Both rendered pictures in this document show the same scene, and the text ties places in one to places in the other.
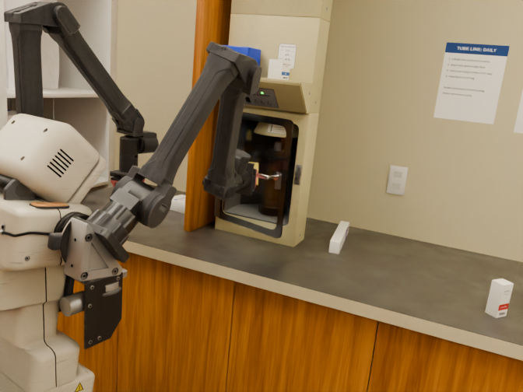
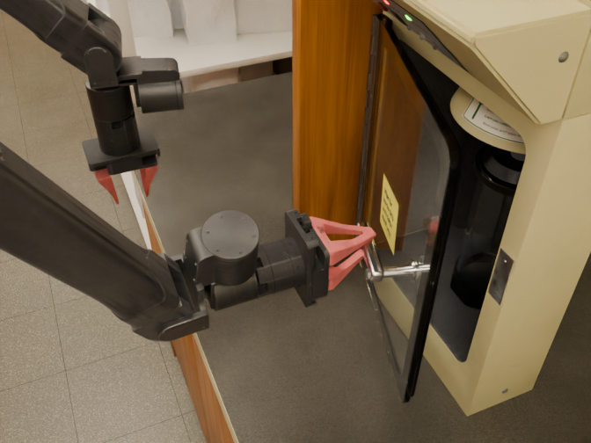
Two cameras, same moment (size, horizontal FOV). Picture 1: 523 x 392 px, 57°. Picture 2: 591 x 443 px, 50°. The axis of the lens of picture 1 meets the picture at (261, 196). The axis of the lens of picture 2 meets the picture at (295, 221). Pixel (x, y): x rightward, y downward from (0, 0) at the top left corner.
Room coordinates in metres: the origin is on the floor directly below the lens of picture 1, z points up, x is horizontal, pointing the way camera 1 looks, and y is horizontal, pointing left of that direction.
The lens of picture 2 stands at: (1.12, -0.30, 1.70)
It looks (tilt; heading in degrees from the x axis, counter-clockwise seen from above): 41 degrees down; 44
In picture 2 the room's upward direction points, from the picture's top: straight up
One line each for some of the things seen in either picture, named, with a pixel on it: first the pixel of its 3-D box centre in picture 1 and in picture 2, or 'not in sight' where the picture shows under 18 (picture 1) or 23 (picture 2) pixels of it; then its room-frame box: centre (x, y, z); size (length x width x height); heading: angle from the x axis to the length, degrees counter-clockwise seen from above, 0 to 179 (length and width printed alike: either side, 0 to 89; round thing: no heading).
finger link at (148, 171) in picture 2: not in sight; (132, 172); (1.50, 0.42, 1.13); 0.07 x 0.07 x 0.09; 67
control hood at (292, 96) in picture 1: (259, 92); (417, 8); (1.63, 0.04, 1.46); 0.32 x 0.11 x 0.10; 67
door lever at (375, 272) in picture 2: (262, 174); (383, 250); (1.57, 0.00, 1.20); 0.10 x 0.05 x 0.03; 51
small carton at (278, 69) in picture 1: (279, 69); not in sight; (1.61, -0.02, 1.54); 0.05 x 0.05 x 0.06; 58
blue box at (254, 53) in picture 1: (240, 61); not in sight; (1.67, 0.11, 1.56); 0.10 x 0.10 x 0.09; 67
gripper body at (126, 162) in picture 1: (128, 165); (118, 134); (1.49, 0.42, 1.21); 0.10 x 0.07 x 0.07; 157
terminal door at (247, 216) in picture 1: (251, 173); (392, 214); (1.64, 0.04, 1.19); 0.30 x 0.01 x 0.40; 51
